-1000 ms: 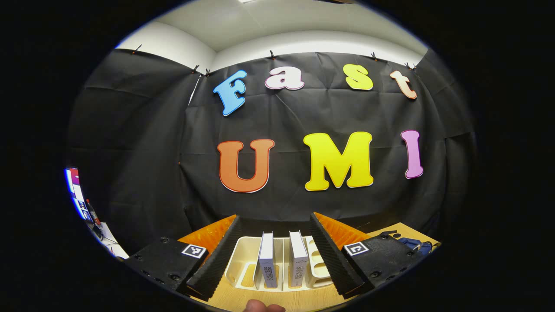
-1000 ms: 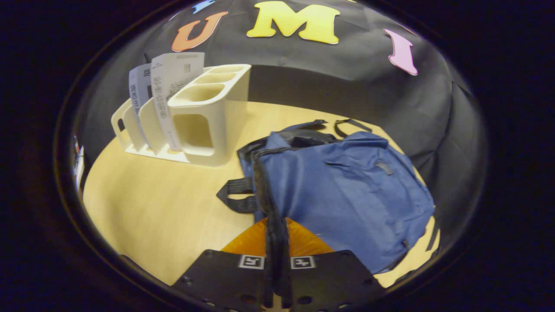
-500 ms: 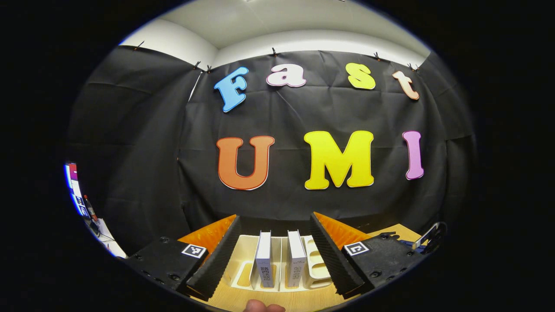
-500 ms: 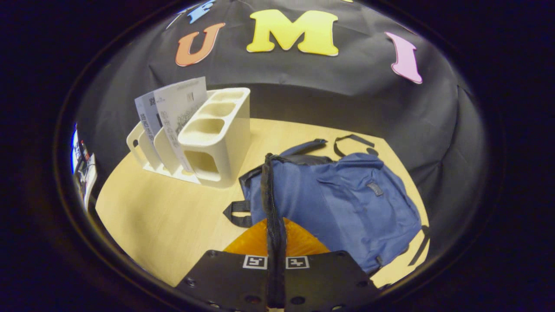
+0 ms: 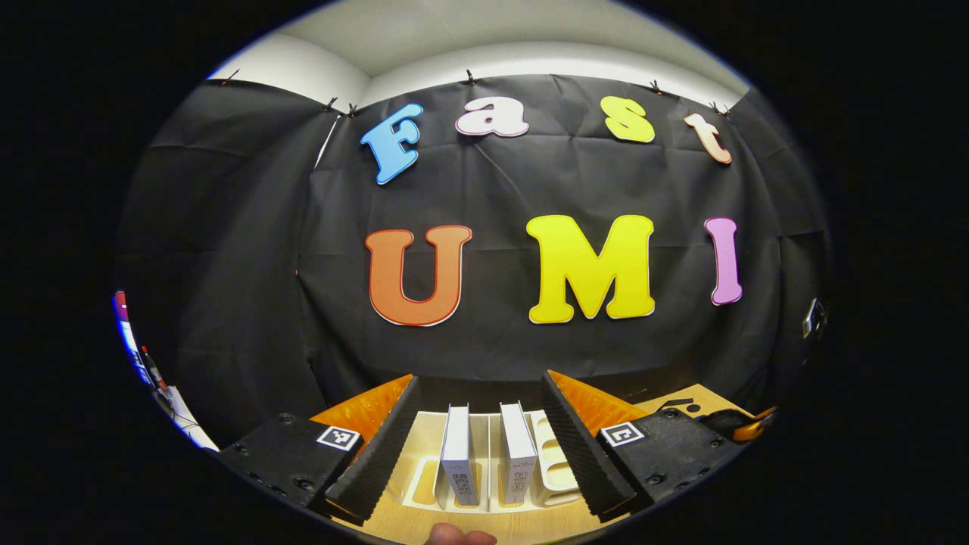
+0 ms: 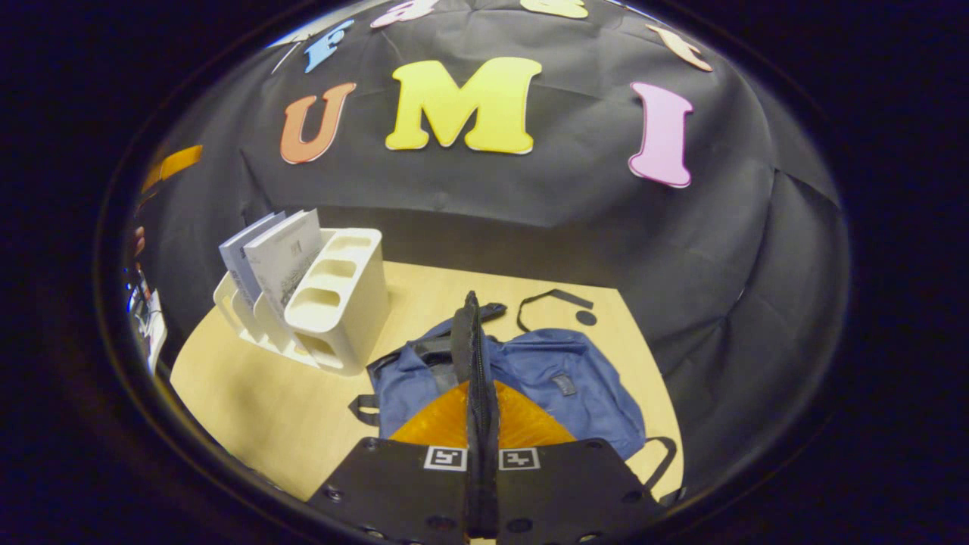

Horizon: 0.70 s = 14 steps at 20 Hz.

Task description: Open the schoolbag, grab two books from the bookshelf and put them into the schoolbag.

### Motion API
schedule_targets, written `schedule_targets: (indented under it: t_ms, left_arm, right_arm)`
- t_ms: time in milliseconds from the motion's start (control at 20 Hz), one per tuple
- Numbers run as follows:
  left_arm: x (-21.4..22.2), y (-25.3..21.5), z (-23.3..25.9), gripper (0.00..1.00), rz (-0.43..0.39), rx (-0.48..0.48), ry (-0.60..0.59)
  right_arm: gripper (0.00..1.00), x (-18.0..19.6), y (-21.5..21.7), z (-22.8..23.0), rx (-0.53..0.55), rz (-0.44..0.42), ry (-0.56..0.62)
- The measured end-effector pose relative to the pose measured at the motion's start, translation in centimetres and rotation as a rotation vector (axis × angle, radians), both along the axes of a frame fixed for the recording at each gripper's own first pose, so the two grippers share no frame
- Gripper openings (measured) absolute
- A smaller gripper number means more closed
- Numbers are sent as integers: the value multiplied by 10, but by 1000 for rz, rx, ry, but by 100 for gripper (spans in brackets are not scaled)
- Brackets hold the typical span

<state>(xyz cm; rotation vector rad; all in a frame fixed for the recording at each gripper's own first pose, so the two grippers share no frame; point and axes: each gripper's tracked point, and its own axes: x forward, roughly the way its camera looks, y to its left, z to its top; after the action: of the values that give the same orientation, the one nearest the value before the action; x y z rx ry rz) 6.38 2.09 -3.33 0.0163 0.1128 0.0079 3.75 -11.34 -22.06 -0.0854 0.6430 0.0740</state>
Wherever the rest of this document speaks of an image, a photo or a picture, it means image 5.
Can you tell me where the white patterned cover book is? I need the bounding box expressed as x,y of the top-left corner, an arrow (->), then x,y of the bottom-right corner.
498,401 -> 540,506

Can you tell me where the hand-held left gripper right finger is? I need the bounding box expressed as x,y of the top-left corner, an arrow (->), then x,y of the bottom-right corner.
541,369 -> 746,523

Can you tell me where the white bookshelf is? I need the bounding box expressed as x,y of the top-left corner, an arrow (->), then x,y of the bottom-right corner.
401,409 -> 584,512

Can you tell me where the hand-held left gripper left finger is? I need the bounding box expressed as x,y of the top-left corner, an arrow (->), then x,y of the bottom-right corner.
216,373 -> 422,523

